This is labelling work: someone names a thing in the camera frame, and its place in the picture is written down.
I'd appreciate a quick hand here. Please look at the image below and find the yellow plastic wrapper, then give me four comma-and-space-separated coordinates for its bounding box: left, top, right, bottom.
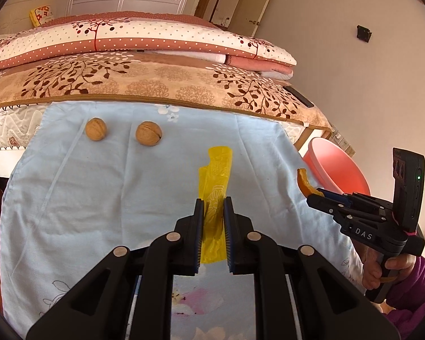
198, 146, 233, 264

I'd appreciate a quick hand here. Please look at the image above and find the black smartphone on bed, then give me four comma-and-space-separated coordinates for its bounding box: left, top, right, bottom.
283, 86, 315, 108

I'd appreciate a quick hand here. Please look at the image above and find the person's right hand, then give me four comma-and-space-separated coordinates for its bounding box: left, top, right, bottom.
362, 247, 417, 290

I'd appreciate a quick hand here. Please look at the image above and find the beige leaf pattern blanket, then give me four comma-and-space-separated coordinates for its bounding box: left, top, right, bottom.
0, 52, 331, 130

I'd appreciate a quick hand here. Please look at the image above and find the walnut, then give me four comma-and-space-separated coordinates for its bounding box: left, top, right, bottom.
85, 118, 107, 141
136, 121, 163, 146

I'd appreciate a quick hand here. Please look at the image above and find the white bedroom door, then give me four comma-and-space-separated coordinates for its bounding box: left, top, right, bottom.
228, 0, 270, 37

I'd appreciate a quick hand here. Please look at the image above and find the light blue floral cloth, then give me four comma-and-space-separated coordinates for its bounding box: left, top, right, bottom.
0, 101, 362, 335

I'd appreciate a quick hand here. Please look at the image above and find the white mattress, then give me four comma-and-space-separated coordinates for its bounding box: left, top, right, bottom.
0, 104, 49, 150

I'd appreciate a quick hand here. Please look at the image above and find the folded pink dotted quilt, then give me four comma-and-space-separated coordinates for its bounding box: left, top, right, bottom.
0, 12, 297, 69

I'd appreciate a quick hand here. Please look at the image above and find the pink plastic bucket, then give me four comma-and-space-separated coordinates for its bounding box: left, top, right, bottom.
303, 137, 371, 195

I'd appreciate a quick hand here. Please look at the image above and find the black wall bracket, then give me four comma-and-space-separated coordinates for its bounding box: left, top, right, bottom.
356, 25, 372, 43

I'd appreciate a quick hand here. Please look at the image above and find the yellow patterned pillow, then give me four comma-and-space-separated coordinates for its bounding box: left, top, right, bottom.
29, 5, 54, 28

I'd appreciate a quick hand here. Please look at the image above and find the wall power outlet strip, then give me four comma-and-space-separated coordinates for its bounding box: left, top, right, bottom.
330, 130, 355, 157

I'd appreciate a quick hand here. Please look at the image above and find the purple sleeve forearm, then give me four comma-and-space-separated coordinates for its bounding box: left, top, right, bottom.
385, 256, 425, 339

